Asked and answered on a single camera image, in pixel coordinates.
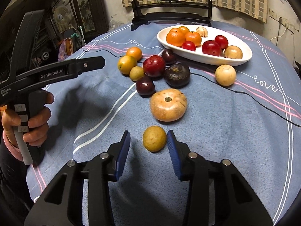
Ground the small tan longan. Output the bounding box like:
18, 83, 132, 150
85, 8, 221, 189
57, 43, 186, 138
142, 125, 167, 153

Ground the yellow green tomato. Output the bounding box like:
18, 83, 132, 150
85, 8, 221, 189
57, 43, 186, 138
117, 55, 137, 75

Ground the tan persimmon-like fruit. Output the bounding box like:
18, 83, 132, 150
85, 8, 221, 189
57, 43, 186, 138
150, 88, 188, 122

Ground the small dark plum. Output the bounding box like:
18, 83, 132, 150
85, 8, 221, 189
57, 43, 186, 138
136, 76, 155, 96

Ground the dark purple mangosteen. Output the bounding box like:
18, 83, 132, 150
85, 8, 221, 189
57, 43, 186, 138
164, 63, 190, 88

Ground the dark red plum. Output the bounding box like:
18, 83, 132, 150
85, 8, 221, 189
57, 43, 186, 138
161, 48, 177, 65

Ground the pale yellow round fruit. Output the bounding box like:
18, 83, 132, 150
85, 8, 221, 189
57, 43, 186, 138
215, 64, 236, 87

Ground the orange mandarin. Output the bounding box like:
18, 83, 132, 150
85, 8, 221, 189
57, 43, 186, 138
166, 31, 186, 47
185, 31, 201, 47

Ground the small red tomato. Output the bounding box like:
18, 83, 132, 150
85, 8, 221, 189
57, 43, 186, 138
182, 40, 196, 52

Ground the large red plum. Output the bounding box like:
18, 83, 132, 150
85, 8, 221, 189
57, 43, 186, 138
201, 40, 221, 57

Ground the large tan round fruit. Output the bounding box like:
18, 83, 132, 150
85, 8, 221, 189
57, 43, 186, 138
224, 45, 243, 59

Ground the red cherry tomato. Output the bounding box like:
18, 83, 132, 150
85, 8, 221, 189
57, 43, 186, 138
214, 35, 229, 50

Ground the striped tan melon fruit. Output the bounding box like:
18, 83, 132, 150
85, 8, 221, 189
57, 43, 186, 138
196, 27, 208, 37

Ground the small green-tan longan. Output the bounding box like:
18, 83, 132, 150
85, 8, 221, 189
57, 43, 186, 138
129, 66, 145, 82

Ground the orange yellow tomato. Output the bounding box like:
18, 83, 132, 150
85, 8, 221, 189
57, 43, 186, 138
170, 26, 190, 35

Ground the person's left hand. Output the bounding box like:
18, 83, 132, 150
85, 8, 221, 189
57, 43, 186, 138
2, 106, 51, 148

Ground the small orange kumquat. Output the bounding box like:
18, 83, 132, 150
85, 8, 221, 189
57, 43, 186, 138
126, 47, 142, 61

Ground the white electric fan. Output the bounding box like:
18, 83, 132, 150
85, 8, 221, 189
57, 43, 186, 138
54, 6, 71, 27

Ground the blue striped tablecloth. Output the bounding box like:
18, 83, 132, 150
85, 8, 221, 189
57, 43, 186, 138
27, 22, 300, 225

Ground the white oval plate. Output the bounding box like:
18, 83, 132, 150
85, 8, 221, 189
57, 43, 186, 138
157, 26, 253, 66

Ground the round goldfish screen ornament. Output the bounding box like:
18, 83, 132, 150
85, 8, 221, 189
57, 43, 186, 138
131, 0, 212, 31

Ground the framed wall painting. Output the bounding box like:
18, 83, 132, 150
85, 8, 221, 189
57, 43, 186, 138
72, 0, 109, 42

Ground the wall power strip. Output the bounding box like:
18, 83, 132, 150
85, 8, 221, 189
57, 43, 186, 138
268, 8, 300, 33

